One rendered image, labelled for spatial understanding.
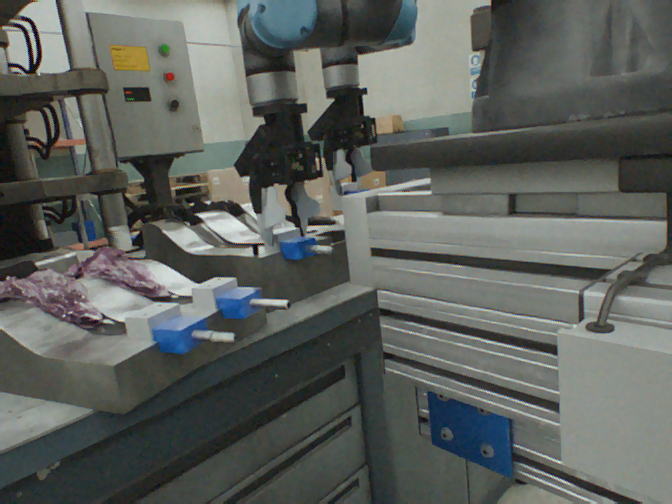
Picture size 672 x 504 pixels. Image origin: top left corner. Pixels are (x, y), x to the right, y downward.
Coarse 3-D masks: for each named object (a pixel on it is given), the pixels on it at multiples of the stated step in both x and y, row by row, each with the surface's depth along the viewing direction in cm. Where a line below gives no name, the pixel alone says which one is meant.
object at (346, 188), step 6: (330, 186) 110; (342, 186) 108; (348, 186) 109; (354, 186) 111; (342, 192) 108; (348, 192) 108; (354, 192) 106; (360, 192) 106; (336, 198) 110; (336, 204) 110
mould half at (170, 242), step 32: (160, 224) 98; (224, 224) 103; (288, 224) 109; (160, 256) 99; (192, 256) 91; (224, 256) 84; (256, 256) 78; (320, 256) 86; (288, 288) 82; (320, 288) 87
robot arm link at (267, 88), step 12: (276, 72) 73; (288, 72) 74; (252, 84) 74; (264, 84) 73; (276, 84) 73; (288, 84) 74; (252, 96) 75; (264, 96) 73; (276, 96) 73; (288, 96) 74
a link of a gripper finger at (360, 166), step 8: (352, 152) 110; (360, 152) 109; (352, 160) 110; (360, 160) 110; (352, 168) 111; (360, 168) 111; (368, 168) 110; (352, 176) 112; (360, 176) 112; (360, 184) 112
